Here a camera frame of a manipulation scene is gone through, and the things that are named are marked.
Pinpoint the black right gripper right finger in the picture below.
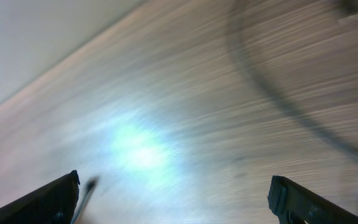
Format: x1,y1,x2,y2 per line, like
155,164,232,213
267,175,358,224

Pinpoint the right gripper teal-looking left finger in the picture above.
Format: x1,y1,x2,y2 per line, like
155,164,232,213
0,170,80,224

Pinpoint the thin black USB cable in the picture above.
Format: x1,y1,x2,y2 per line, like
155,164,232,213
225,0,358,175

